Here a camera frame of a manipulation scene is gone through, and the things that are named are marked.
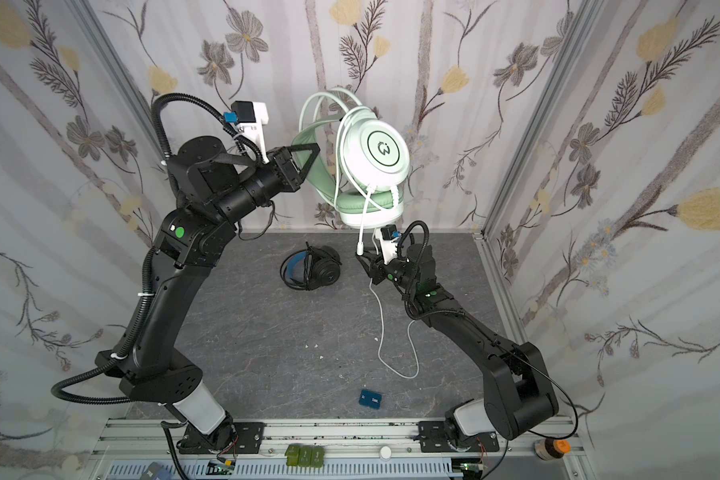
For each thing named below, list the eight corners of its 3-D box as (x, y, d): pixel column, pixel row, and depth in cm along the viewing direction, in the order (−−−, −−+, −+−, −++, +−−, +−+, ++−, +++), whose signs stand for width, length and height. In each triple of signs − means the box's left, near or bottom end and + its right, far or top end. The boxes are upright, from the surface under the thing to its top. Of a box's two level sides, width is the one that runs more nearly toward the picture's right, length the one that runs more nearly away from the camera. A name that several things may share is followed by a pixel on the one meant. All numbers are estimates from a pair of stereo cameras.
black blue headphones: (279, 292, 104) (273, 278, 97) (287, 256, 115) (282, 241, 108) (338, 293, 104) (337, 278, 98) (341, 257, 115) (340, 241, 108)
